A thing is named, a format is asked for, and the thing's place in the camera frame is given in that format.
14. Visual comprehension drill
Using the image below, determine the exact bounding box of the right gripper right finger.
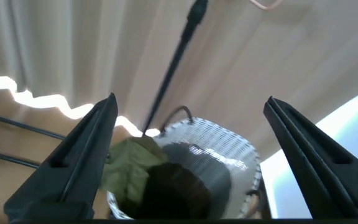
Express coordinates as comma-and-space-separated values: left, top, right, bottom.
263, 96, 358, 219

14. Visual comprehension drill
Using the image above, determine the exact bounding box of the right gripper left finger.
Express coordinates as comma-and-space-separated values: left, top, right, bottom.
4, 92, 119, 220

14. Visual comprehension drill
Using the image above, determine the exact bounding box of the green garment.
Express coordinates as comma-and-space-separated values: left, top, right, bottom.
99, 135, 169, 206

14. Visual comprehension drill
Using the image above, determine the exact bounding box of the white laundry basket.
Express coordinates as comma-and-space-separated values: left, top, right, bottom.
107, 105, 272, 220

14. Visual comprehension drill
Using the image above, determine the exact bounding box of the black clothes rack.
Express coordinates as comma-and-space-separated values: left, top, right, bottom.
0, 0, 209, 170

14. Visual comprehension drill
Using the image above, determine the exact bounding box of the pink clothes hanger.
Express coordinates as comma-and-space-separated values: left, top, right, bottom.
249, 0, 284, 11

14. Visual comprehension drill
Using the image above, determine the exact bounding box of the beige curtain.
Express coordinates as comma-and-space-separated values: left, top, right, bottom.
0, 0, 358, 162

